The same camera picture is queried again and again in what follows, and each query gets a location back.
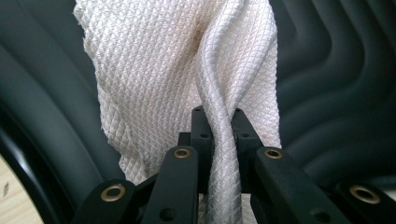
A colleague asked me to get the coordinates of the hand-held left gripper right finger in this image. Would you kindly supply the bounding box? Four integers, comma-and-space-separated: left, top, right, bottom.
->
231, 107, 265, 194

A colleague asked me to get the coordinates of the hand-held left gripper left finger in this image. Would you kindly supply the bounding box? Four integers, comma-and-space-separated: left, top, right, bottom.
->
177, 105, 216, 194

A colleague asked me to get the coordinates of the white cleaning cloth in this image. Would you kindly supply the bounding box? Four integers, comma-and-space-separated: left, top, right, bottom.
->
73, 0, 283, 224

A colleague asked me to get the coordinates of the black wavy tray stand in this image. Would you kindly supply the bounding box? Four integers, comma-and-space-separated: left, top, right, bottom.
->
0, 0, 396, 224

